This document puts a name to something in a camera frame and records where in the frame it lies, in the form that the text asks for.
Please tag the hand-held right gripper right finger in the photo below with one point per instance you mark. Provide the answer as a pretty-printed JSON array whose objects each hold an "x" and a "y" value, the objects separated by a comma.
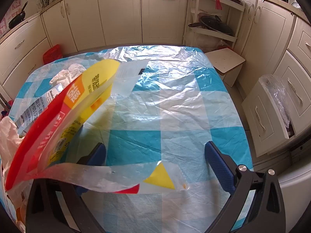
[{"x": 216, "y": 165}]

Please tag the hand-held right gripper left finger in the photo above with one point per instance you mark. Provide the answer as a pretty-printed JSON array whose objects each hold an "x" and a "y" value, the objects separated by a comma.
[{"x": 97, "y": 154}]

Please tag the clear plastic bottle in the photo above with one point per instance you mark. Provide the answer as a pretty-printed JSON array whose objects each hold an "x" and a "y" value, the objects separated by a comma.
[{"x": 36, "y": 145}]

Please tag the blue white milk carton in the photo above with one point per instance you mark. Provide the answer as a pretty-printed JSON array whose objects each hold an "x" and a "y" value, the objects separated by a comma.
[{"x": 36, "y": 109}]

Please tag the white drawer cabinet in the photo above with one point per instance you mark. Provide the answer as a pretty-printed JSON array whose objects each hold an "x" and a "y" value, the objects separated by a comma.
[{"x": 264, "y": 116}]

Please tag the blue checkered plastic tablecloth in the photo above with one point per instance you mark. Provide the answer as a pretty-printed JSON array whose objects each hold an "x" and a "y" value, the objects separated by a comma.
[{"x": 155, "y": 102}]

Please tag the crumpled white tissue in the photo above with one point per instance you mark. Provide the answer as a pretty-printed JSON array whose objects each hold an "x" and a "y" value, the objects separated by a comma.
[{"x": 70, "y": 71}]

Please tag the white refrigerator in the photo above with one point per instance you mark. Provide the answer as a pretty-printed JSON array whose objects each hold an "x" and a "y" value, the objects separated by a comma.
[{"x": 296, "y": 199}]

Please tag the white plastic bag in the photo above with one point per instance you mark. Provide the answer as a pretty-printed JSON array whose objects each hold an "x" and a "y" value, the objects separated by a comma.
[{"x": 9, "y": 136}]

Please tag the clear plastic bags in drawer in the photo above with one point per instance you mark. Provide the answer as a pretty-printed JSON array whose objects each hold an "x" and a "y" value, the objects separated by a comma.
[{"x": 279, "y": 92}]

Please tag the white wooden stool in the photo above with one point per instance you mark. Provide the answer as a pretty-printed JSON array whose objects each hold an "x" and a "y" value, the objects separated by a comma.
[{"x": 223, "y": 58}]

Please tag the grey metal poles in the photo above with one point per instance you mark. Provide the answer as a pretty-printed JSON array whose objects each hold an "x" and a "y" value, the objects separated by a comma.
[{"x": 3, "y": 99}]

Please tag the red lined waste basket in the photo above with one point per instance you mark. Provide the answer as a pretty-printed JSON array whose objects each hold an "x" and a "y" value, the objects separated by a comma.
[{"x": 52, "y": 54}]

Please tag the black wok with lid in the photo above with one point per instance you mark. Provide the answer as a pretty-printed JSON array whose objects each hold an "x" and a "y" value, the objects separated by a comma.
[{"x": 213, "y": 24}]

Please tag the white base cabinets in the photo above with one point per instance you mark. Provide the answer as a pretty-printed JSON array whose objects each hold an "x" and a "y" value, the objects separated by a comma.
[{"x": 121, "y": 12}]

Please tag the black frying pan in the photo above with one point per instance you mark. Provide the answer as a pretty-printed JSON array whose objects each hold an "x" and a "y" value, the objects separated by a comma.
[{"x": 17, "y": 19}]

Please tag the white storage rack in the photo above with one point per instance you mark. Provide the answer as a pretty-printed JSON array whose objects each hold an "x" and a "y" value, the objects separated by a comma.
[{"x": 233, "y": 7}]

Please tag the red plastic bag strip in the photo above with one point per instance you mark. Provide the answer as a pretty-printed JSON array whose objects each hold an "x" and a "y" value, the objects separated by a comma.
[{"x": 218, "y": 1}]

